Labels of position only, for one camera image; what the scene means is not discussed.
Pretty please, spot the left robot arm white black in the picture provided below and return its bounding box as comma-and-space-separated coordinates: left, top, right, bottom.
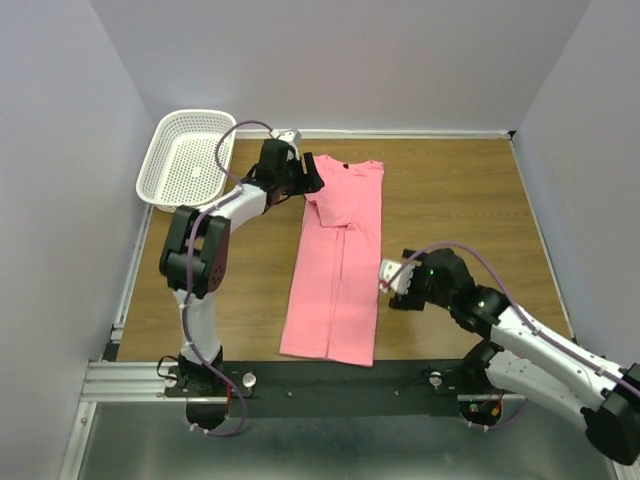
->
159, 139, 324, 397

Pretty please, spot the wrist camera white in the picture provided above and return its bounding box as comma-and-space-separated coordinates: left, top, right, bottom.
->
270, 129, 302, 147
378, 259, 415, 295

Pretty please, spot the white plastic laundry basket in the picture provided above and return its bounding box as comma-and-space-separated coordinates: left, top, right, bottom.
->
136, 109, 236, 212

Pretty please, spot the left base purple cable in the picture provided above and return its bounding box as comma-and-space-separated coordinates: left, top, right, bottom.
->
187, 359, 249, 438

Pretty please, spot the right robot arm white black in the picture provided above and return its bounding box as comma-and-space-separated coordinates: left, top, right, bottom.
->
378, 242, 639, 466

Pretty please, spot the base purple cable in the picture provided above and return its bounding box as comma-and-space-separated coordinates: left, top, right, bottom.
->
467, 397, 529, 432
187, 359, 249, 438

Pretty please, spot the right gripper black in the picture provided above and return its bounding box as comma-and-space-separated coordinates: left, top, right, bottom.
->
387, 247, 454, 312

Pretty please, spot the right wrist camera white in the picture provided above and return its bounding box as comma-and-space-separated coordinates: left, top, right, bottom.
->
378, 259, 415, 295

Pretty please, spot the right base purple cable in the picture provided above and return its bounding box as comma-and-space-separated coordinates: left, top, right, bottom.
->
467, 397, 529, 432

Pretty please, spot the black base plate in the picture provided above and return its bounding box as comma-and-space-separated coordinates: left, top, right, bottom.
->
156, 358, 500, 425

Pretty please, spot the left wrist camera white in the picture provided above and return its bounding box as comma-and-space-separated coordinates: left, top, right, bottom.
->
270, 129, 302, 147

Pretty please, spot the pink t shirt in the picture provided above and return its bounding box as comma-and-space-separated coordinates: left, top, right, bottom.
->
279, 155, 384, 367

